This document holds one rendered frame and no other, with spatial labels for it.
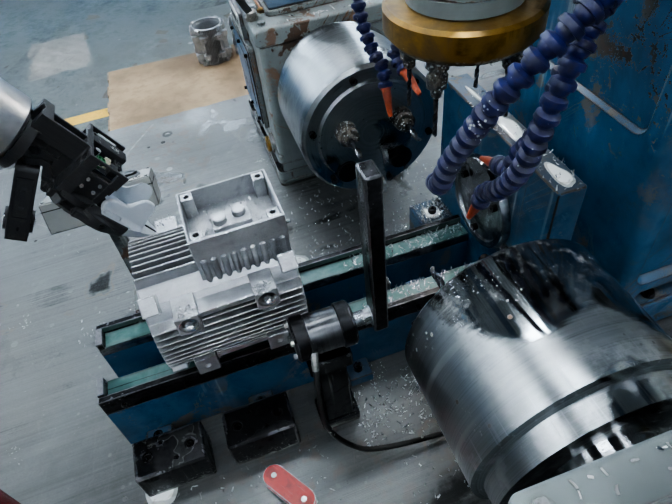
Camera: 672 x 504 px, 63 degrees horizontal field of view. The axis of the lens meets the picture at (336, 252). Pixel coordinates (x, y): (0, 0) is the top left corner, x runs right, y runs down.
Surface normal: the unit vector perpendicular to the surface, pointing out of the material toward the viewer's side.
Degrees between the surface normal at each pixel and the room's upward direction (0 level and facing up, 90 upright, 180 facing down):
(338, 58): 17
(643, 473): 0
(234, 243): 90
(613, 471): 0
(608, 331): 10
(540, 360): 24
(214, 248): 90
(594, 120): 90
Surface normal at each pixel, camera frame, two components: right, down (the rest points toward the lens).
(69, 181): 0.32, 0.67
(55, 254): -0.09, -0.68
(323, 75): -0.58, -0.43
